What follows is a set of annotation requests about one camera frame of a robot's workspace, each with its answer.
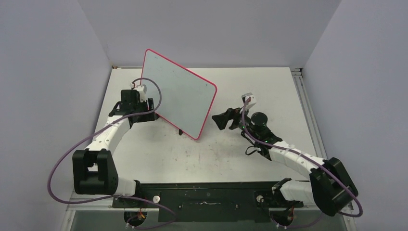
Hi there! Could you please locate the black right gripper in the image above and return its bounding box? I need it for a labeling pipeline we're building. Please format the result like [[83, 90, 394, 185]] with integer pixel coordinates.
[[212, 104, 259, 141]]

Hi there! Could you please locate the pink framed whiteboard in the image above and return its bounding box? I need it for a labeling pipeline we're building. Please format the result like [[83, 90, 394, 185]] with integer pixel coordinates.
[[139, 49, 217, 140]]

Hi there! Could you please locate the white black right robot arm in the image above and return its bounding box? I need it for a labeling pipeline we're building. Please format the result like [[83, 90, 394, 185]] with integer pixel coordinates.
[[211, 108, 358, 217]]

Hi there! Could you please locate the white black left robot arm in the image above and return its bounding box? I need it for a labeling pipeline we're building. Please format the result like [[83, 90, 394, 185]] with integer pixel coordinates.
[[72, 90, 157, 207]]

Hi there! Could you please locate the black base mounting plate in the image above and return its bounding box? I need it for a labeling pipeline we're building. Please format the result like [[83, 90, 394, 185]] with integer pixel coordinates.
[[112, 181, 306, 223]]

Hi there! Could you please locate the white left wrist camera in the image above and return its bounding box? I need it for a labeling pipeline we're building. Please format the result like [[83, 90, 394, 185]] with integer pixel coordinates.
[[130, 82, 147, 103]]

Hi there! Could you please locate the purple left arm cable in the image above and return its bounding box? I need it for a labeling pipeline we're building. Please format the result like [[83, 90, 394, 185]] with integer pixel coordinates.
[[47, 77, 177, 230]]

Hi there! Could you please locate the aluminium rail right side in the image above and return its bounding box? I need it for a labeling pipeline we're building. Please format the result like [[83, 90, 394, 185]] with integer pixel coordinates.
[[290, 68, 327, 158]]

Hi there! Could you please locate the aluminium rail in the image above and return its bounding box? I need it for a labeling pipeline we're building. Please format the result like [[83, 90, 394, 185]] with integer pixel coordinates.
[[290, 68, 327, 158], [68, 192, 357, 214]]

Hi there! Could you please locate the aluminium front rail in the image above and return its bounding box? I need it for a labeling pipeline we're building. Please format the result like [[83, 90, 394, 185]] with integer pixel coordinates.
[[68, 192, 357, 214]]

